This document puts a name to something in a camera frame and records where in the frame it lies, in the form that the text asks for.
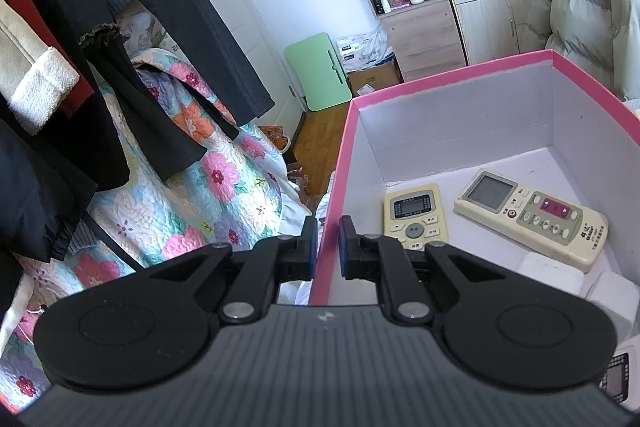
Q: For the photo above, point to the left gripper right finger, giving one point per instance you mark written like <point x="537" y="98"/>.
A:
<point x="381" y="260"/>

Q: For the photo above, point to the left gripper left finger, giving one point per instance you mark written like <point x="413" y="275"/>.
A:
<point x="254" y="277"/>

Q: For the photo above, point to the yellowed remote face down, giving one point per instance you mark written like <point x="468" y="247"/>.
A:
<point x="415" y="217"/>

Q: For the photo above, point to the pink cardboard box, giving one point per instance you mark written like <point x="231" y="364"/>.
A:
<point x="497" y="348"/>

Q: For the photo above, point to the white charger with prongs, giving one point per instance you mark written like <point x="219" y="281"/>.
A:
<point x="551" y="272"/>

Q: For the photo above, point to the cream remote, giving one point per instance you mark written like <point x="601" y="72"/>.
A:
<point x="551" y="226"/>

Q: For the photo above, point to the guitar print table cloth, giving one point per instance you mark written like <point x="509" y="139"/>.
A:
<point x="297" y="293"/>

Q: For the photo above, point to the floral quilt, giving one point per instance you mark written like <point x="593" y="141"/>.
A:
<point x="238" y="192"/>

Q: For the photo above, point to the cardboard box on floor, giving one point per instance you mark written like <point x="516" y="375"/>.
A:
<point x="375" y="78"/>

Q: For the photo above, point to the green folding table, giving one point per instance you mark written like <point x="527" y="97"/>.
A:
<point x="319" y="72"/>

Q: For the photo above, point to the white tissue packs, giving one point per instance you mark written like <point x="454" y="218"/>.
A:
<point x="363" y="51"/>

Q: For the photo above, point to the black hanging garment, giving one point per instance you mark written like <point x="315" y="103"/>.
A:
<point x="48" y="180"/>

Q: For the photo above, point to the grey remote at edge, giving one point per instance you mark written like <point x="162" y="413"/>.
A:
<point x="621" y="379"/>

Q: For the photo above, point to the white fleece sleeve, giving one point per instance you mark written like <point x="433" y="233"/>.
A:
<point x="35" y="78"/>

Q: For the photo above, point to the grey puffer jacket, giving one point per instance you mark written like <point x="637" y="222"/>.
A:
<point x="599" y="36"/>

